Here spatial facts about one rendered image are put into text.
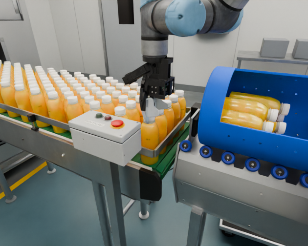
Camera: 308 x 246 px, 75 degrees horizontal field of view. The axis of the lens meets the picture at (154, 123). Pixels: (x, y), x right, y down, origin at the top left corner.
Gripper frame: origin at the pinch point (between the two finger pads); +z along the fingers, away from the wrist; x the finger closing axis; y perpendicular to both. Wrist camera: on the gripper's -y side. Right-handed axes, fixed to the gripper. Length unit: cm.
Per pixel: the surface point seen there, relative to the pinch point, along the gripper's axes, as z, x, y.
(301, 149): 0.5, 2.3, 43.6
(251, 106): -5.7, 10.8, 29.8
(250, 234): 94, 47, 47
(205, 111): -4.6, 2.7, 17.8
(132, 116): 4.1, 4.6, -10.1
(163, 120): 3.3, 5.9, 2.7
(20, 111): 11, -4, -71
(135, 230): 108, 22, -25
